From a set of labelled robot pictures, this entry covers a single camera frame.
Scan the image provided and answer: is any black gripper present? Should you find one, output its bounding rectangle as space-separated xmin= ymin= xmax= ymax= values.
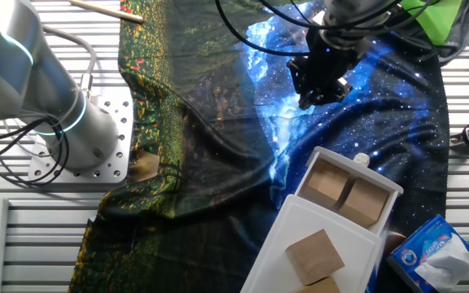
xmin=286 ymin=27 xmax=371 ymax=110

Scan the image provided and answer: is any white drawer with knob handle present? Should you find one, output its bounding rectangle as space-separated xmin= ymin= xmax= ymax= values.
xmin=294 ymin=145 xmax=405 ymax=237

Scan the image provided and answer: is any blue tissue pack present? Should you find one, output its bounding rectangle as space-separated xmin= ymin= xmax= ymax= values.
xmin=385 ymin=214 xmax=469 ymax=293

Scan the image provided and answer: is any pale wooden stick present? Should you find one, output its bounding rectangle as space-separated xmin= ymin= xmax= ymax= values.
xmin=68 ymin=0 xmax=145 ymax=24

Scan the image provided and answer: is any brown wooden cube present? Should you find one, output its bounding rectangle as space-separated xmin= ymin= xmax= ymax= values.
xmin=285 ymin=228 xmax=345 ymax=286
xmin=293 ymin=276 xmax=341 ymax=293
xmin=301 ymin=157 xmax=352 ymax=209

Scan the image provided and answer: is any grey base cable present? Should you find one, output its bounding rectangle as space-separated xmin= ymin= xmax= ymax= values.
xmin=41 ymin=24 xmax=98 ymax=98

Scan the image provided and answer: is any black base cable bundle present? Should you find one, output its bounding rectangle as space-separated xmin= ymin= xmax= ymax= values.
xmin=0 ymin=116 xmax=71 ymax=188

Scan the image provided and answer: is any galaxy and meadow print cloth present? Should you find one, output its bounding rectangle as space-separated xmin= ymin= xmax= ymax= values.
xmin=68 ymin=0 xmax=450 ymax=293

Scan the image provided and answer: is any dark grey cloth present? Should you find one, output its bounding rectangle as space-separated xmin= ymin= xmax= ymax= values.
xmin=433 ymin=0 xmax=469 ymax=66

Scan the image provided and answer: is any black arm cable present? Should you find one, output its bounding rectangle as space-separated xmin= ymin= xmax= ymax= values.
xmin=213 ymin=0 xmax=435 ymax=57

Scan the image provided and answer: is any white drawer cabinet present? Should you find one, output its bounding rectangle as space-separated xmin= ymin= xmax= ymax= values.
xmin=240 ymin=194 xmax=384 ymax=293

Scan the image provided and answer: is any bright green object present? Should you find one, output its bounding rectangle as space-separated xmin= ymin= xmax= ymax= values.
xmin=399 ymin=0 xmax=463 ymax=46

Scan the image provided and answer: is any brown tape patch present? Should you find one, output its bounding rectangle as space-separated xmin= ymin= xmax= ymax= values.
xmin=128 ymin=149 xmax=161 ymax=183

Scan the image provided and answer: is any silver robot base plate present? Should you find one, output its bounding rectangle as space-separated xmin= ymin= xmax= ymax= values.
xmin=28 ymin=95 xmax=134 ymax=185

